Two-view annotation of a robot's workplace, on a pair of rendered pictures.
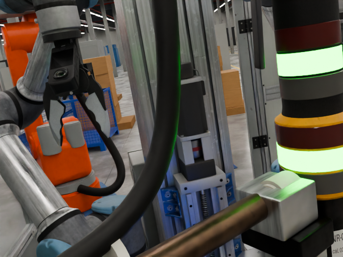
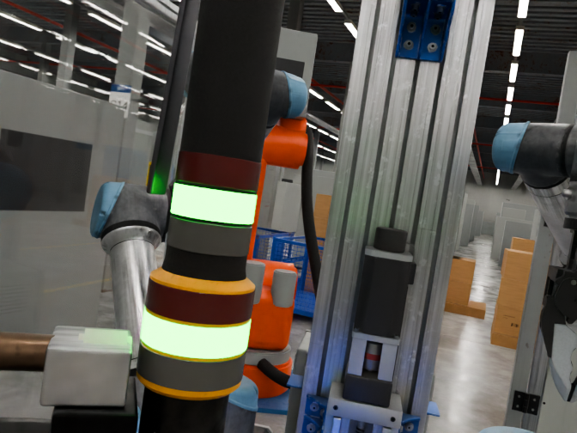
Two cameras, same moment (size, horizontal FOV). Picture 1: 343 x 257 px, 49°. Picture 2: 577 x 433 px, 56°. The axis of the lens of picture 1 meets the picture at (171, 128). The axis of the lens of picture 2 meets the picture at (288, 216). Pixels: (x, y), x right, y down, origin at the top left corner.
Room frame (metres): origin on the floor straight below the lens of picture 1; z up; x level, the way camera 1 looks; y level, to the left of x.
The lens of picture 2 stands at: (0.00, -0.18, 1.62)
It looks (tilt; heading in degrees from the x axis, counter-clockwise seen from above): 3 degrees down; 18
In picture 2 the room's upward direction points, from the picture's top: 9 degrees clockwise
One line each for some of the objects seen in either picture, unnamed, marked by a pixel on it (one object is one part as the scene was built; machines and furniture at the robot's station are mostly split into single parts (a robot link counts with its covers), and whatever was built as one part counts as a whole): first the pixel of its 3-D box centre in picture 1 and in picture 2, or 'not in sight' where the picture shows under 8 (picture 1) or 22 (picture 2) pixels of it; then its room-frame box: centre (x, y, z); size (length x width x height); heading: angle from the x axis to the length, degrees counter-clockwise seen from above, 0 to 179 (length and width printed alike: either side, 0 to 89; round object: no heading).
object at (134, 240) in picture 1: (116, 223); (221, 410); (0.90, 0.18, 1.20); 0.13 x 0.12 x 0.14; 140
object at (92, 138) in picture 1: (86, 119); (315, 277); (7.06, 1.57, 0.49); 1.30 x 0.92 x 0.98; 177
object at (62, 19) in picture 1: (57, 22); not in sight; (0.73, 0.17, 1.70); 0.08 x 0.08 x 0.05
